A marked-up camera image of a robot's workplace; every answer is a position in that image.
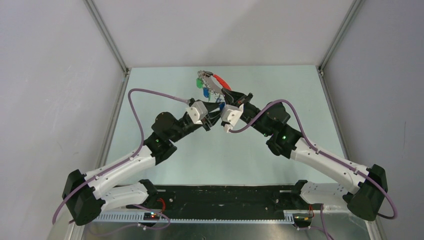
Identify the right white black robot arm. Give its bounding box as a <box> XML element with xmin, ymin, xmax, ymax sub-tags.
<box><xmin>222</xmin><ymin>88</ymin><xmax>389</xmax><ymax>222</ymax></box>

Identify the right aluminium frame post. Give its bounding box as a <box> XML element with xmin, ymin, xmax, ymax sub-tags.
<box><xmin>317</xmin><ymin>0</ymin><xmax>365</xmax><ymax>77</ymax></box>

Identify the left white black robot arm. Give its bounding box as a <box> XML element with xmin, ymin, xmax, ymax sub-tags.
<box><xmin>62</xmin><ymin>99</ymin><xmax>224</xmax><ymax>226</ymax></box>

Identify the slotted cable duct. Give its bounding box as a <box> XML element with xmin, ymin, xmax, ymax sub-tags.
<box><xmin>93</xmin><ymin>211</ymin><xmax>294</xmax><ymax>224</ymax></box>

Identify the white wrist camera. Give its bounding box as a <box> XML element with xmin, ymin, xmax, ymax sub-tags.
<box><xmin>220</xmin><ymin>104</ymin><xmax>244</xmax><ymax>133</ymax></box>
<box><xmin>186</xmin><ymin>101</ymin><xmax>207</xmax><ymax>125</ymax></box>

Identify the red handled metal key holder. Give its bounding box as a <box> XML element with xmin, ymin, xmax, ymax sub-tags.
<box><xmin>197</xmin><ymin>70</ymin><xmax>231</xmax><ymax>98</ymax></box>

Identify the aluminium frame post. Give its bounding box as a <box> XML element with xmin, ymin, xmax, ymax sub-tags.
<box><xmin>317</xmin><ymin>0</ymin><xmax>365</xmax><ymax>77</ymax></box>
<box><xmin>83</xmin><ymin>0</ymin><xmax>129</xmax><ymax>76</ymax></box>

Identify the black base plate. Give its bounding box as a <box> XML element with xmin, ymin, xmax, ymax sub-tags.
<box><xmin>126</xmin><ymin>180</ymin><xmax>321</xmax><ymax>220</ymax></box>

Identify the purple cable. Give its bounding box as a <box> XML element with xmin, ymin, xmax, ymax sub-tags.
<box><xmin>228</xmin><ymin>99</ymin><xmax>398</xmax><ymax>220</ymax></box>
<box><xmin>52</xmin><ymin>88</ymin><xmax>196</xmax><ymax>233</ymax></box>

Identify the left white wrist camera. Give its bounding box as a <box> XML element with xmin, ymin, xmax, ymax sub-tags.
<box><xmin>186</xmin><ymin>101</ymin><xmax>207</xmax><ymax>125</ymax></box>

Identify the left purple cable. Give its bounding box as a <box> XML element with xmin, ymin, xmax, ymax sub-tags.
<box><xmin>52</xmin><ymin>88</ymin><xmax>196</xmax><ymax>233</ymax></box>

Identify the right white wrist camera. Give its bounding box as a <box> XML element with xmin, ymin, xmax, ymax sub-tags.
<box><xmin>220</xmin><ymin>104</ymin><xmax>244</xmax><ymax>133</ymax></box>

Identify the left aluminium frame post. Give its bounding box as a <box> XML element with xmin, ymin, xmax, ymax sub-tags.
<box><xmin>83</xmin><ymin>0</ymin><xmax>129</xmax><ymax>76</ymax></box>

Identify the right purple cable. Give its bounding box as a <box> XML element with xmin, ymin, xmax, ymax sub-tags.
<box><xmin>228</xmin><ymin>99</ymin><xmax>398</xmax><ymax>220</ymax></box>

